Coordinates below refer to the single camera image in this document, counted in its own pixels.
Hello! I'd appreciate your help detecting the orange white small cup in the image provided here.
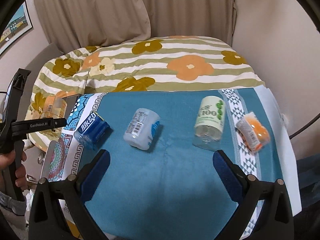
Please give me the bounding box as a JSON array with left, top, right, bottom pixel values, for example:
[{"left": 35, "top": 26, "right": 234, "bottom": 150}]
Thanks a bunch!
[{"left": 236, "top": 112, "right": 270, "bottom": 152}]

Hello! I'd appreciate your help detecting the green white label cup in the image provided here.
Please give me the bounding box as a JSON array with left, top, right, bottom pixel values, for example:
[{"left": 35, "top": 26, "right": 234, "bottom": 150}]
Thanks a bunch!
[{"left": 193, "top": 96, "right": 226, "bottom": 151}]

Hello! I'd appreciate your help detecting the orange label clear cup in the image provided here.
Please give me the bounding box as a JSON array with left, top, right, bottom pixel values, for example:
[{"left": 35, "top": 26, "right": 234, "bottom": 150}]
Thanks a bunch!
[{"left": 41, "top": 96, "right": 67, "bottom": 119}]

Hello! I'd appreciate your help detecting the floral striped duvet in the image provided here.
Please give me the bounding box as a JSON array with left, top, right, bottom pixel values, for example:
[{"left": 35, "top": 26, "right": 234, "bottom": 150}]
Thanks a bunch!
[{"left": 24, "top": 35, "right": 266, "bottom": 153}]

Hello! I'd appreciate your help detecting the framed wall picture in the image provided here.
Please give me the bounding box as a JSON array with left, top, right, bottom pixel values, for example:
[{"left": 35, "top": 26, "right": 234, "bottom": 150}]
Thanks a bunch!
[{"left": 0, "top": 2, "right": 33, "bottom": 54}]

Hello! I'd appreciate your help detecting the white blue label cup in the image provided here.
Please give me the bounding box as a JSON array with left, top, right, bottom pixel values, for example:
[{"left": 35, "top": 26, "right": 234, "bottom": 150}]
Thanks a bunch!
[{"left": 123, "top": 108, "right": 160, "bottom": 151}]

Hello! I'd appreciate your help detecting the person's left hand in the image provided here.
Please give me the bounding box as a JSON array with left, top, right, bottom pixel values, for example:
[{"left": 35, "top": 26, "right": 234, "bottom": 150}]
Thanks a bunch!
[{"left": 0, "top": 150, "right": 28, "bottom": 193}]

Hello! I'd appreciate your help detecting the blue label plastic cup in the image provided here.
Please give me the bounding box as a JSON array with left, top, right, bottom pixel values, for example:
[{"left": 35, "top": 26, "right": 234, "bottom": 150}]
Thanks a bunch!
[{"left": 74, "top": 111, "right": 110, "bottom": 150}]

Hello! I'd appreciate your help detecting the beige curtain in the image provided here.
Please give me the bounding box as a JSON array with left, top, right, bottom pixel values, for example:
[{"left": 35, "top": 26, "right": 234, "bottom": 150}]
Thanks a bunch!
[{"left": 34, "top": 0, "right": 236, "bottom": 53}]

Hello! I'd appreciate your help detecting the teal patterned tablecloth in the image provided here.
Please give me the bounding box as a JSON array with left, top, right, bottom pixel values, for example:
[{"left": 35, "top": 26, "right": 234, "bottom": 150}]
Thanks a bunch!
[{"left": 46, "top": 86, "right": 302, "bottom": 239}]

